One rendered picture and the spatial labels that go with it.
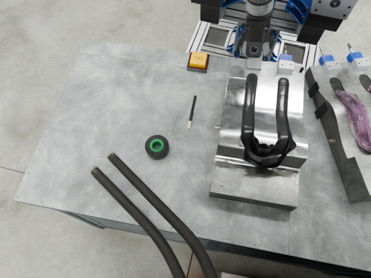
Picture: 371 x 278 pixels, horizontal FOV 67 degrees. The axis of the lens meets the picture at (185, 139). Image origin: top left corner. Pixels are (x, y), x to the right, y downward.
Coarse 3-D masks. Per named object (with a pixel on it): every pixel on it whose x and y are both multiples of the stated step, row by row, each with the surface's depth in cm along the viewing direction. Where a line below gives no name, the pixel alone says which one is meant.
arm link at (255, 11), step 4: (244, 0) 76; (272, 0) 73; (248, 4) 75; (252, 4) 79; (268, 4) 73; (272, 4) 75; (248, 8) 76; (252, 8) 75; (256, 8) 74; (260, 8) 74; (264, 8) 74; (268, 8) 75; (272, 8) 76; (248, 12) 77; (252, 12) 76; (256, 12) 76; (260, 12) 75; (264, 12) 75; (268, 12) 76
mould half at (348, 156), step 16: (320, 80) 102; (352, 80) 101; (320, 96) 99; (336, 96) 97; (368, 96) 95; (336, 112) 91; (336, 128) 91; (336, 144) 92; (352, 144) 89; (336, 160) 93; (352, 160) 85; (368, 160) 83; (352, 176) 85; (368, 176) 81; (352, 192) 86; (368, 192) 79
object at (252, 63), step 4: (248, 60) 96; (252, 60) 95; (256, 60) 95; (260, 60) 95; (248, 64) 98; (252, 64) 97; (256, 64) 97; (260, 64) 97; (252, 68) 100; (256, 68) 100; (260, 68) 99
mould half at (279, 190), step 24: (240, 72) 100; (264, 72) 99; (240, 96) 96; (264, 96) 96; (240, 120) 89; (264, 120) 90; (288, 120) 91; (240, 144) 83; (216, 168) 88; (240, 168) 88; (264, 168) 88; (288, 168) 87; (216, 192) 85; (240, 192) 85; (264, 192) 85; (288, 192) 84
